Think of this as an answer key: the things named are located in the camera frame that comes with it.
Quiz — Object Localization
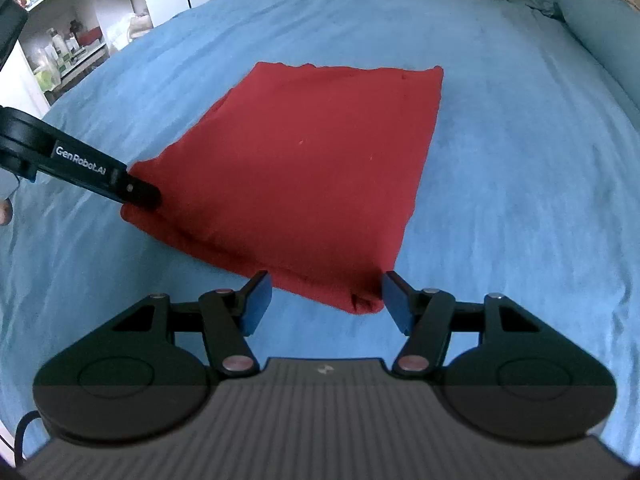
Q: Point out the black cable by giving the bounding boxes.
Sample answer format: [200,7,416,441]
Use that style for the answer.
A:
[14,409,47,468]

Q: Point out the white plastic bottle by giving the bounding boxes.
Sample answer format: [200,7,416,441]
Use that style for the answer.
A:
[50,30,72,63]

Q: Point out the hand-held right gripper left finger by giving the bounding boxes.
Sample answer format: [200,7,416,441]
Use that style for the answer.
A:
[112,270,273,377]

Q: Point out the white open shelf unit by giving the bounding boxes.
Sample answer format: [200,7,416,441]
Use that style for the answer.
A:
[0,0,153,107]

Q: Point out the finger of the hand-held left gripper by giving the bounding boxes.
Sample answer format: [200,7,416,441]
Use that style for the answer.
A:
[37,130,162,212]

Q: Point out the blue bed sheet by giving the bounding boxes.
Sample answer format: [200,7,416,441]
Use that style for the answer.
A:
[0,0,640,461]

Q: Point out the red knit sweater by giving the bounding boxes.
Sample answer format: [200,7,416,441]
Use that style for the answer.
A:
[120,61,445,316]

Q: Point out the folded teal blanket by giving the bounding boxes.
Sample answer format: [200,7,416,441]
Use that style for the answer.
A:
[522,0,640,107]

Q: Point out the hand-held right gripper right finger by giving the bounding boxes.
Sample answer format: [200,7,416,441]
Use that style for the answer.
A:
[382,270,542,377]

